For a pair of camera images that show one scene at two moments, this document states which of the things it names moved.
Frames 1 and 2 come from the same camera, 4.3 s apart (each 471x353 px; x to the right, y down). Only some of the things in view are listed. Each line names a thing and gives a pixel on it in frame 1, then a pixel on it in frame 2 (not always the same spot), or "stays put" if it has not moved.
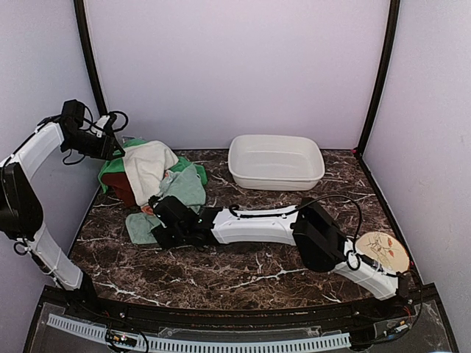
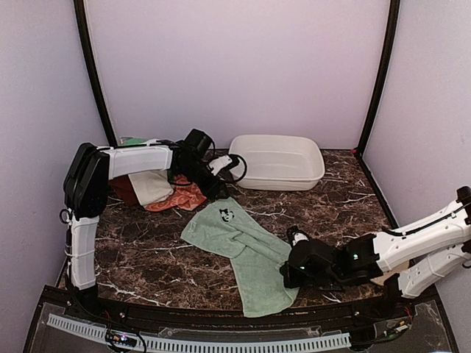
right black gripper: x=165 y=240 → x=291 y=279
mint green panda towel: x=182 y=185 → x=259 y=254
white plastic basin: x=280 y=162 stays put
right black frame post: x=394 y=12 stays put
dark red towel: x=121 y=186 stays put
